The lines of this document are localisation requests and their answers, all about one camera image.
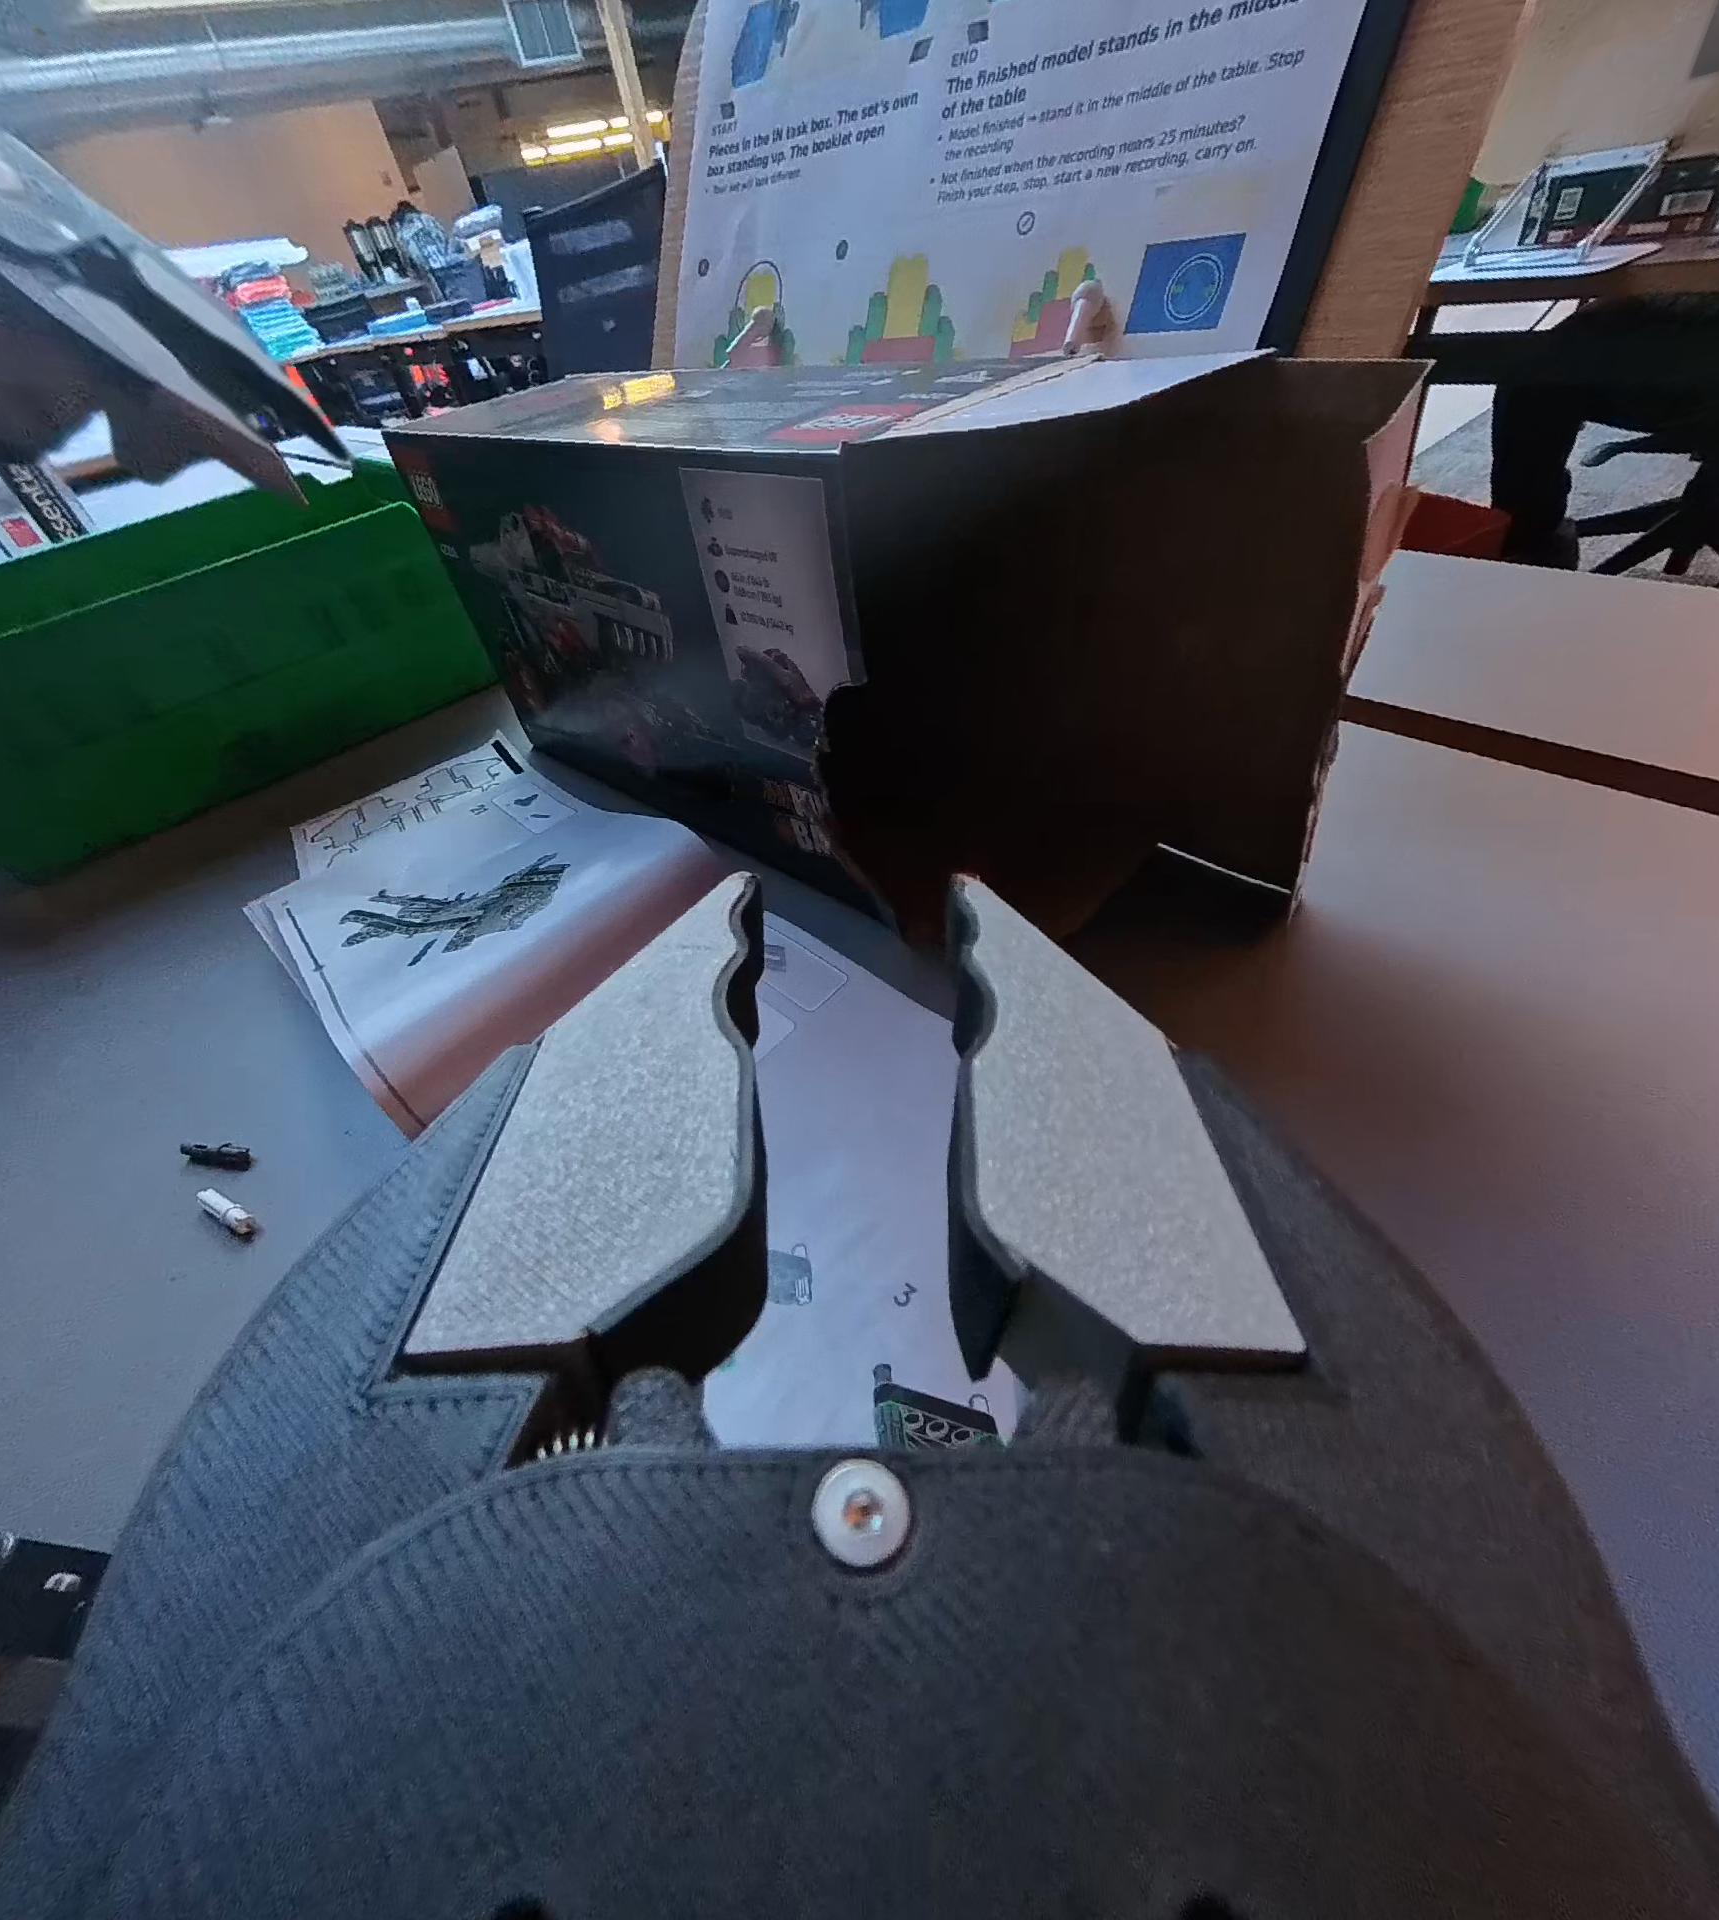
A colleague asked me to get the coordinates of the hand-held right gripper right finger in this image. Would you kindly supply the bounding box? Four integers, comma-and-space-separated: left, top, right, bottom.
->
950, 877, 1313, 1442

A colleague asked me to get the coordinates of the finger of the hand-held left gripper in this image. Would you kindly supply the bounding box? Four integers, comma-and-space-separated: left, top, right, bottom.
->
40, 227, 353, 465
108, 403, 309, 509

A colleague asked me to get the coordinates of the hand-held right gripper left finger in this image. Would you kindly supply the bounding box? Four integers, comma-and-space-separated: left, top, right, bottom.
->
403, 874, 773, 1466

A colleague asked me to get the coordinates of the green plastic bin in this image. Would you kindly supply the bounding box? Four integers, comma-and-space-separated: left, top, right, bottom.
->
0, 459, 500, 887

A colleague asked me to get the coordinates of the open lego instruction booklet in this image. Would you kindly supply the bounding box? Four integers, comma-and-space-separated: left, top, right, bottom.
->
245, 735, 1025, 1451

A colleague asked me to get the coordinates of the black lego set box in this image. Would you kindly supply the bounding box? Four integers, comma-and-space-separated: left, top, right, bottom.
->
383, 352, 1431, 949

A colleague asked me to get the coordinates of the person's left hand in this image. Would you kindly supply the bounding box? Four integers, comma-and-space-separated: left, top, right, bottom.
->
0, 278, 126, 460

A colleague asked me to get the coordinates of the background table with supplies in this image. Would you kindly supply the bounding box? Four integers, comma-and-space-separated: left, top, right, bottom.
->
192, 212, 546, 423

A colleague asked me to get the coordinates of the black divider panel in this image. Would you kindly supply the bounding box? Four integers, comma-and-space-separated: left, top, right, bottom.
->
521, 162, 670, 384

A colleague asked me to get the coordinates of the white task instruction poster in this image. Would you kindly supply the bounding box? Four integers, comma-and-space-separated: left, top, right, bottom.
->
672, 0, 1416, 369

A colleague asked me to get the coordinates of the black office chair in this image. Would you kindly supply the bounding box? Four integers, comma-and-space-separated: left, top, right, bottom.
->
1488, 300, 1719, 603

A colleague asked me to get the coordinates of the background wooden desk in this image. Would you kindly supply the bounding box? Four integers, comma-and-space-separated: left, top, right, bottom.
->
1416, 227, 1719, 309

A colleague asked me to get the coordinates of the wooden poster board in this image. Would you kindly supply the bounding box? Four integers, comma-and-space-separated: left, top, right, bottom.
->
656, 0, 1528, 363

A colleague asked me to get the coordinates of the clear acrylic stand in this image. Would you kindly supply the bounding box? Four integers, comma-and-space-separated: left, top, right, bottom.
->
1465, 143, 1671, 273

